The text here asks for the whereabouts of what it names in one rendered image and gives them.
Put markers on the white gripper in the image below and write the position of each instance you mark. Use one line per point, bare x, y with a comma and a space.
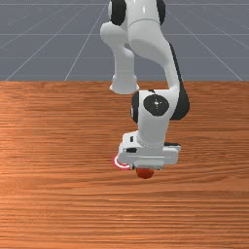
147, 155

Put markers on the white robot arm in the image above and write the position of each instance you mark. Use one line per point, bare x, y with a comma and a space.
147, 39

